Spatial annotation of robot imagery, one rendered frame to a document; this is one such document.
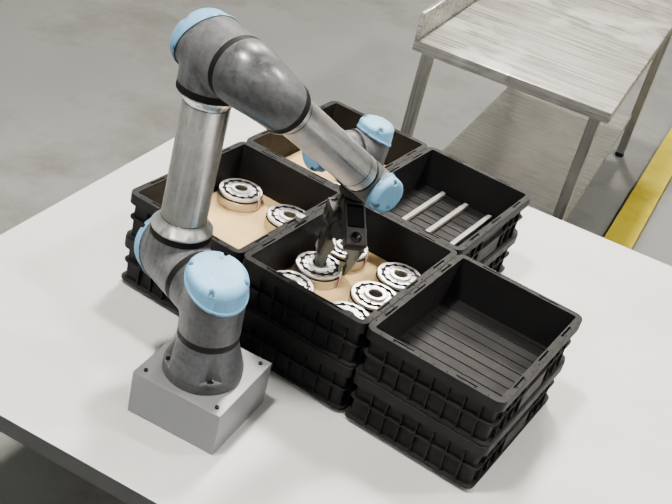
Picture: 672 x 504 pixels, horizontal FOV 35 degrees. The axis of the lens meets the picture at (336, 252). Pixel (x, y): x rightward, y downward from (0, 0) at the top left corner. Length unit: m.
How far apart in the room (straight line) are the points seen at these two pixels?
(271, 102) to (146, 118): 2.96
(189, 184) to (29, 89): 2.92
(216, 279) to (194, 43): 0.41
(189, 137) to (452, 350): 0.72
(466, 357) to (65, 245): 0.94
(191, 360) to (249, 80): 0.54
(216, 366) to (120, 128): 2.68
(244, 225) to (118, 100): 2.42
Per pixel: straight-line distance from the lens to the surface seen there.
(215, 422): 1.97
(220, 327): 1.92
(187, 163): 1.89
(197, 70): 1.79
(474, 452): 2.04
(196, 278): 1.89
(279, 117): 1.74
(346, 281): 2.32
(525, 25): 4.10
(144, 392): 2.04
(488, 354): 2.24
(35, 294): 2.35
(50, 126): 4.50
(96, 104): 4.72
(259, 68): 1.72
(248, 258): 2.14
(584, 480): 2.25
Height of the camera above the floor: 2.09
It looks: 32 degrees down
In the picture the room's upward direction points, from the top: 14 degrees clockwise
